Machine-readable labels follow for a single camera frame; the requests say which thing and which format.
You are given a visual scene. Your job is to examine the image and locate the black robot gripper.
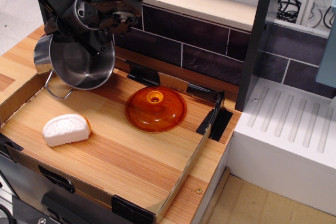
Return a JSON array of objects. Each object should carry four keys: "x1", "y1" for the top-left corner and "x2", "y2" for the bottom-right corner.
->
[{"x1": 44, "y1": 0, "x2": 141, "y2": 56}]

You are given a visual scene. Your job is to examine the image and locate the dark vertical cabinet post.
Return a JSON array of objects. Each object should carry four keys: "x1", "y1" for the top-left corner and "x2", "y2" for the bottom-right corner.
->
[{"x1": 235, "y1": 0, "x2": 279, "y2": 112}]

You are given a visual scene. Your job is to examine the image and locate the brass screw in table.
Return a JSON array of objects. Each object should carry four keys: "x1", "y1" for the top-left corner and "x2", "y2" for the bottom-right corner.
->
[{"x1": 195, "y1": 188, "x2": 203, "y2": 194}]

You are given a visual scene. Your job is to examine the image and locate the teal box edge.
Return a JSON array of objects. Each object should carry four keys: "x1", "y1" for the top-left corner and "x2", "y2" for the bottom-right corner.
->
[{"x1": 316, "y1": 21, "x2": 336, "y2": 88}]

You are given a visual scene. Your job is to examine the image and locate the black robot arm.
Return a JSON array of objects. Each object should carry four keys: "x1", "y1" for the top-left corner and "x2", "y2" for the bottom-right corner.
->
[{"x1": 38, "y1": 0, "x2": 143, "y2": 56}]

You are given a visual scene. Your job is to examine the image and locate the stainless steel pot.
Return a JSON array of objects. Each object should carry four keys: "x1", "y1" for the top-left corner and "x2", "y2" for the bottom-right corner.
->
[{"x1": 34, "y1": 34, "x2": 116, "y2": 100}]

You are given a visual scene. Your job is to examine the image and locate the cardboard fence with black tape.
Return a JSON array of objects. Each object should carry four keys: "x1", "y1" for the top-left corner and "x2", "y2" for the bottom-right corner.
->
[{"x1": 1, "y1": 52, "x2": 229, "y2": 223}]

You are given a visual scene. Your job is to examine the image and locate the orange transparent pot lid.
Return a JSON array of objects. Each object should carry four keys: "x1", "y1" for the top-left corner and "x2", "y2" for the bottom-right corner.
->
[{"x1": 124, "y1": 86, "x2": 187, "y2": 133}]

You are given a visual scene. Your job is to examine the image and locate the white orange plastic food slice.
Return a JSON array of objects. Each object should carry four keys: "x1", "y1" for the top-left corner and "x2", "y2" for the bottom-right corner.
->
[{"x1": 42, "y1": 114, "x2": 91, "y2": 147}]

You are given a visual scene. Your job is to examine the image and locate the white sink drainboard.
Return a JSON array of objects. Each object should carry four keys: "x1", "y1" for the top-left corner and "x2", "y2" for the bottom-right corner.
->
[{"x1": 228, "y1": 79, "x2": 335, "y2": 215}]

